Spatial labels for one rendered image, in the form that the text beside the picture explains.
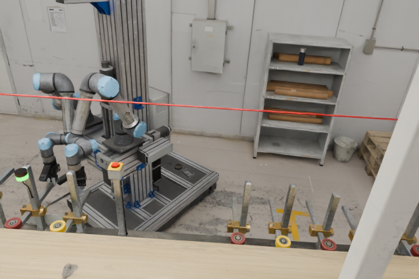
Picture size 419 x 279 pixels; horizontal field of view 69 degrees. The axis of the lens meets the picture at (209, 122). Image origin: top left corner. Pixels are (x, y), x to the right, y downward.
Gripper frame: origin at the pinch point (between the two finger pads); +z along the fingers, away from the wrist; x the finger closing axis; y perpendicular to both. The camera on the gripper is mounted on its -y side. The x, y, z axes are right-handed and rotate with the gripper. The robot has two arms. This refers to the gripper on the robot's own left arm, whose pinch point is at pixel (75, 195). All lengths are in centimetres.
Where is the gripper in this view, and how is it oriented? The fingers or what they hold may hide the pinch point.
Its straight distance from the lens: 211.8
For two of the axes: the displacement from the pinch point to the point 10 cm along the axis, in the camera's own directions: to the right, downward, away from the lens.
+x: -3.0, -4.5, 8.4
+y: 9.5, -0.9, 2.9
